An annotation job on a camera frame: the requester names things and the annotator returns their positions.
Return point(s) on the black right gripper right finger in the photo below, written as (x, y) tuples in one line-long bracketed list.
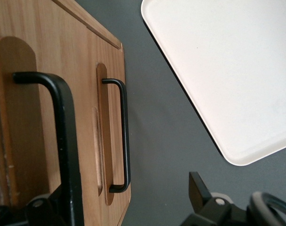
[(199, 195)]

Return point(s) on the cream plastic tray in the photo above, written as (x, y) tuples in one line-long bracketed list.
[(227, 70)]

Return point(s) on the oak wooden drawer cabinet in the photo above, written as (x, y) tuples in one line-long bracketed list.
[(98, 18)]

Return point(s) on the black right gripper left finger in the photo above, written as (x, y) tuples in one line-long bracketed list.
[(43, 212)]

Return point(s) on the wooden drawer near cabinet base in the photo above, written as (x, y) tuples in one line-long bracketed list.
[(86, 70)]

